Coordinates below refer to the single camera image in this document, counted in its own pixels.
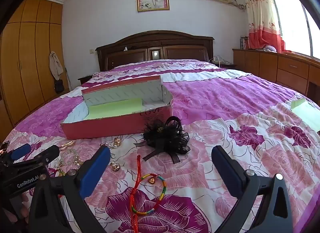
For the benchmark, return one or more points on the picture frames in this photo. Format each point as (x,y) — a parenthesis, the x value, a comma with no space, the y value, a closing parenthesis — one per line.
(244,42)

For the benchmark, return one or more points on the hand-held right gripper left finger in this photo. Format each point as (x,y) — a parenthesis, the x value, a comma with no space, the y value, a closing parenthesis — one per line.
(96,170)

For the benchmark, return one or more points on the wooden wardrobe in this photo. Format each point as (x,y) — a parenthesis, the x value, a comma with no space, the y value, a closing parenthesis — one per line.
(25,60)

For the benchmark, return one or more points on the dark wooden headboard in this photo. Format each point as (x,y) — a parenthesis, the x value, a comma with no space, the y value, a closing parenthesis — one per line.
(175,45)

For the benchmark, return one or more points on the red box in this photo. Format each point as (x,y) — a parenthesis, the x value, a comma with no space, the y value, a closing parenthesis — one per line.
(282,45)

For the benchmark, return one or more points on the black hanging bag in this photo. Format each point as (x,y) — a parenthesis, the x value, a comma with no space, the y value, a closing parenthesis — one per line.
(59,86)

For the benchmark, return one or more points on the pink cardboard box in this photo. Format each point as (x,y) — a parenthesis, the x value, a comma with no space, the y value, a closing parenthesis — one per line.
(112,128)

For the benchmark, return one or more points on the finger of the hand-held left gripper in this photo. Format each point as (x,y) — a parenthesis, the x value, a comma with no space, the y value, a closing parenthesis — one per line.
(47,154)
(20,151)

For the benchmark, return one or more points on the wooden cabinet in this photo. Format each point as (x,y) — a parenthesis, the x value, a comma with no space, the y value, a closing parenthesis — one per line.
(287,67)

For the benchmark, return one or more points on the pink floral bed blanket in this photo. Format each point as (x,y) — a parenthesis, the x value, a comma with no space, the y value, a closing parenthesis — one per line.
(225,98)

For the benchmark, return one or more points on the air conditioner pipe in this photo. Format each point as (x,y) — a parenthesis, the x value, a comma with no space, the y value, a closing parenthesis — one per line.
(238,4)

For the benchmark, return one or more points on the green paper sheet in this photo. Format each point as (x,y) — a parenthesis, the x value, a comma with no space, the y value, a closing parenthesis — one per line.
(306,114)

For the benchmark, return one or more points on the beige hanging bag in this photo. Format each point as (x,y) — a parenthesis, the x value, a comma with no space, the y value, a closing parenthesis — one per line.
(55,65)

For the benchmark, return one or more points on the white nightstand clutter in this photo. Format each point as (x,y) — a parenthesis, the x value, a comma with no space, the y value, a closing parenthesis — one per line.
(220,60)

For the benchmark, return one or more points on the gold hair clip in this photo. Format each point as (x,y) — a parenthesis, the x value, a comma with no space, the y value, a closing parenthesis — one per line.
(67,144)

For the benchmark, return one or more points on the gold rose earring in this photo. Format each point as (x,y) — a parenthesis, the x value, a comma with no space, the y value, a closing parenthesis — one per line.
(115,167)

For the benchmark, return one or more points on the dark wooden nightstand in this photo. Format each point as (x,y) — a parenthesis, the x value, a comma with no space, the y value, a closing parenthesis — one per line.
(226,65)
(85,79)

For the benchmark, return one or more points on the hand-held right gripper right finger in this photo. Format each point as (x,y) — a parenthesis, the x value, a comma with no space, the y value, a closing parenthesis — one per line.
(226,170)

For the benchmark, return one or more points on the person's left hand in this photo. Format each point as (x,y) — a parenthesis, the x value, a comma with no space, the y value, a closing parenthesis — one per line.
(24,204)

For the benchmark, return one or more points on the cream and red curtain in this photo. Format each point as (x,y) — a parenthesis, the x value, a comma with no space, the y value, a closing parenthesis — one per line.
(260,10)

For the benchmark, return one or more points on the black feather hair bow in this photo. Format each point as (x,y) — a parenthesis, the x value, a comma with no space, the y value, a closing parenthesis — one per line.
(162,138)

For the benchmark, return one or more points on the window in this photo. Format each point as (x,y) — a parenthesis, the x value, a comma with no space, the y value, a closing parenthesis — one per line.
(295,22)

